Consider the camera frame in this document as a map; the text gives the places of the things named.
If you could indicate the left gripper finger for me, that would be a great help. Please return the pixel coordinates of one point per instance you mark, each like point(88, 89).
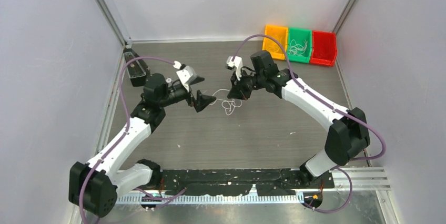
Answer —
point(196, 79)
point(202, 101)

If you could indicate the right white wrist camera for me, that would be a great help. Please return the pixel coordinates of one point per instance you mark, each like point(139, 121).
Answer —
point(235, 63)

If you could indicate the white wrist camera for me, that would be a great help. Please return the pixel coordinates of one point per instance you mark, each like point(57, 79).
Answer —
point(235, 63)
point(186, 74)

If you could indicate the red plastic bin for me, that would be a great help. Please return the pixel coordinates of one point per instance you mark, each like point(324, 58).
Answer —
point(324, 48)

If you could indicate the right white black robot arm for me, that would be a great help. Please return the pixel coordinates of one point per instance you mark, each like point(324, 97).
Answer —
point(346, 134)

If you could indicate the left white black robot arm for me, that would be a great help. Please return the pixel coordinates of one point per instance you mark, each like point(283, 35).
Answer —
point(96, 185)

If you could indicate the black wedge stand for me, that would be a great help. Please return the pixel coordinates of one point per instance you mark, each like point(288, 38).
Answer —
point(137, 70)

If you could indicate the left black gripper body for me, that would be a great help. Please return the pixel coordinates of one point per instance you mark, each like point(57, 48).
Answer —
point(191, 99)

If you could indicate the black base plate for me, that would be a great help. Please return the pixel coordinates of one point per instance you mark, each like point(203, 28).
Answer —
point(235, 182)

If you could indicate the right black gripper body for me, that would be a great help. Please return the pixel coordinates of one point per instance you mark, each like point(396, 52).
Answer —
point(252, 79)

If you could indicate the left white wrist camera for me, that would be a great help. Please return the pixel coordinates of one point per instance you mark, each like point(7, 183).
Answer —
point(186, 74)

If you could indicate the aluminium frame rail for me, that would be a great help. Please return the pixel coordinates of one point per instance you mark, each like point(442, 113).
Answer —
point(365, 178)

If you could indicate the green plastic bin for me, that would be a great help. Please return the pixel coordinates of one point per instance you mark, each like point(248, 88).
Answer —
point(299, 45)

